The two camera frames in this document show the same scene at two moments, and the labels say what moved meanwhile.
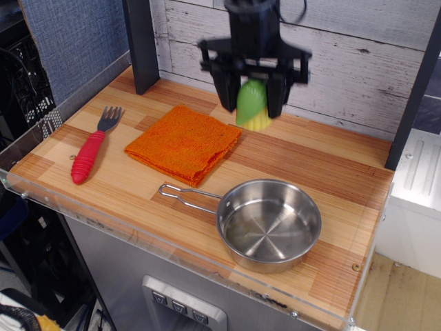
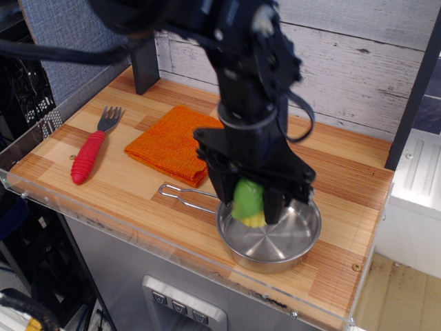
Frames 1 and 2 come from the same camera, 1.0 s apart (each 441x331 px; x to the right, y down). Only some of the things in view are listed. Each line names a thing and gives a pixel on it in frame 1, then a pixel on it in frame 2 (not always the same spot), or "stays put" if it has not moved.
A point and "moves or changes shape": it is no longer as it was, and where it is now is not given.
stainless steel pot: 265,225 stays put
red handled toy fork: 92,143 stays put
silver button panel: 167,307 stays put
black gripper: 255,45 → 257,152
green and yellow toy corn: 251,107 moves or changes shape
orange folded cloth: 182,142 stays put
